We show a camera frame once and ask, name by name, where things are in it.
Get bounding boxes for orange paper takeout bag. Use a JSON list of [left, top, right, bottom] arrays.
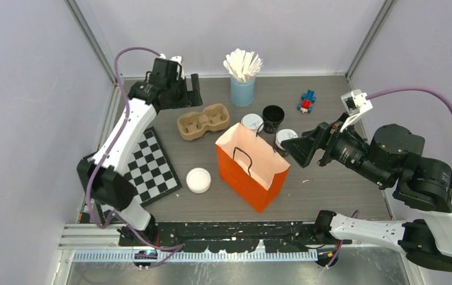
[[215, 123, 290, 213]]

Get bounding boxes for stack of white lids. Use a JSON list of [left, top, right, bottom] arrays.
[[186, 167, 211, 194]]

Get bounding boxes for blue cylindrical holder cup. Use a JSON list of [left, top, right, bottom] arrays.
[[230, 76, 256, 107]]

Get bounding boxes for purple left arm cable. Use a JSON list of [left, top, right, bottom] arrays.
[[84, 46, 183, 268]]

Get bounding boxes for white plastic cup lid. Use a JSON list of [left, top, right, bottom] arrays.
[[275, 129, 298, 150]]

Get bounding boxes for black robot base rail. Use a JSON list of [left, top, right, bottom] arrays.
[[149, 221, 338, 254]]

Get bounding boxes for black white checkerboard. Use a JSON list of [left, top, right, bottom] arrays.
[[124, 126, 182, 207]]

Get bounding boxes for brown cardboard cup carrier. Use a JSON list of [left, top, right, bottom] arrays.
[[177, 103, 230, 141]]

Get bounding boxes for blue red toy blocks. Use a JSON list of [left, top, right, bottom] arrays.
[[297, 90, 316, 113]]

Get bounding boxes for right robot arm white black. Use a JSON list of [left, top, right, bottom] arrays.
[[281, 115, 452, 272]]

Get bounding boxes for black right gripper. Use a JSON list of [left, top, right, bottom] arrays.
[[277, 109, 386, 185]]

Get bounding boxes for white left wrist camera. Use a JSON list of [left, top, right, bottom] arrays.
[[155, 53, 185, 80]]

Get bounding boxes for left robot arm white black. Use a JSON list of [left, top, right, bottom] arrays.
[[77, 56, 202, 246]]

